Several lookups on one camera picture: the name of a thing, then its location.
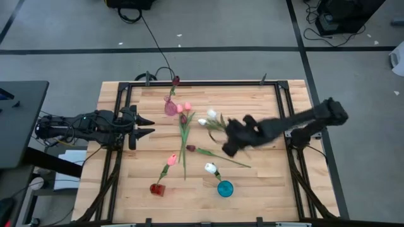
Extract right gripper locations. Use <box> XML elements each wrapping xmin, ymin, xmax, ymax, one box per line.
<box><xmin>222</xmin><ymin>114</ymin><xmax>264</xmax><ymax>158</ymax></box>

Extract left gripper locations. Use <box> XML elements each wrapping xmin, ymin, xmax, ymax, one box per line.
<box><xmin>117</xmin><ymin>105</ymin><xmax>156</xmax><ymax>151</ymax></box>

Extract white artificial tulip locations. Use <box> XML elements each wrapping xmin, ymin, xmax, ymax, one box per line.
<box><xmin>197</xmin><ymin>118</ymin><xmax>228</xmax><ymax>144</ymax></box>
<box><xmin>204</xmin><ymin>162</ymin><xmax>223</xmax><ymax>183</ymax></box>
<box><xmin>206</xmin><ymin>108</ymin><xmax>230</xmax><ymax>132</ymax></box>

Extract dark red artificial tulip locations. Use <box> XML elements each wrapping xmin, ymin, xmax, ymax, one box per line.
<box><xmin>186</xmin><ymin>144</ymin><xmax>253</xmax><ymax>169</ymax></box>
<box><xmin>179</xmin><ymin>114</ymin><xmax>189</xmax><ymax>152</ymax></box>
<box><xmin>169</xmin><ymin>75</ymin><xmax>181</xmax><ymax>102</ymax></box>

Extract pink artificial tulip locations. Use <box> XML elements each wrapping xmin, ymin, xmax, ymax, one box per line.
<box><xmin>182</xmin><ymin>101</ymin><xmax>196</xmax><ymax>181</ymax></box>
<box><xmin>175</xmin><ymin>103</ymin><xmax>187</xmax><ymax>164</ymax></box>
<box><xmin>156</xmin><ymin>153</ymin><xmax>178</xmax><ymax>187</ymax></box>

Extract purple glass bottle vase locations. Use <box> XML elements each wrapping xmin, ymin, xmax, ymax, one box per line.
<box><xmin>163</xmin><ymin>95</ymin><xmax>178</xmax><ymax>117</ymax></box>

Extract blue embossed glass vase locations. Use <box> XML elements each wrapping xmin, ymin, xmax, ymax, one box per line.
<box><xmin>217</xmin><ymin>180</ymin><xmax>235</xmax><ymax>198</ymax></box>

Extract red glass vase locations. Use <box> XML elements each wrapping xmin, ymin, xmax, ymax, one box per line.
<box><xmin>150</xmin><ymin>183</ymin><xmax>167</xmax><ymax>197</ymax></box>

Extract white paper box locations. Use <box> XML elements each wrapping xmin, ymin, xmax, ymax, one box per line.
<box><xmin>53</xmin><ymin>149</ymin><xmax>88</xmax><ymax>192</ymax></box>

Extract black box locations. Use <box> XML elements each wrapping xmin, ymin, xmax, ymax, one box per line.
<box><xmin>104</xmin><ymin>0</ymin><xmax>155</xmax><ymax>10</ymax></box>

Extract black computer equipment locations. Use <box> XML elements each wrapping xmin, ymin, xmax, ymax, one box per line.
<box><xmin>315</xmin><ymin>0</ymin><xmax>386</xmax><ymax>36</ymax></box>

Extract white bin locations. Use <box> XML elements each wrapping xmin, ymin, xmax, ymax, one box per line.
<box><xmin>389</xmin><ymin>40</ymin><xmax>404</xmax><ymax>78</ymax></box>

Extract long black floor cable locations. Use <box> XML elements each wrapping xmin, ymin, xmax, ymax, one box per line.
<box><xmin>140</xmin><ymin>14</ymin><xmax>176</xmax><ymax>81</ymax></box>

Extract coiled black cable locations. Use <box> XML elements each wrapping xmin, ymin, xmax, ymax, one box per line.
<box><xmin>117</xmin><ymin>6</ymin><xmax>143</xmax><ymax>25</ymax></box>

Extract tangled black cables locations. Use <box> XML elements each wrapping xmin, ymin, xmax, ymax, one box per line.
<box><xmin>302</xmin><ymin>0</ymin><xmax>367</xmax><ymax>48</ymax></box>

